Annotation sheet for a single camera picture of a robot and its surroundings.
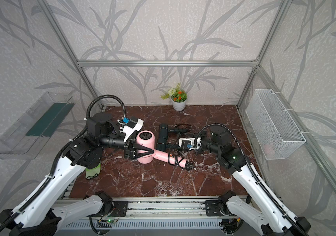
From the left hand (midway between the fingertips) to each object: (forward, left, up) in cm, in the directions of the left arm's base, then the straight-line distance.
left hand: (151, 147), depth 54 cm
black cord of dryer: (+38, -19, -37) cm, 57 cm away
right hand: (+13, -14, -8) cm, 21 cm away
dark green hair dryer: (+32, -11, -35) cm, 49 cm away
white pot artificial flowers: (+53, -11, -23) cm, 59 cm away
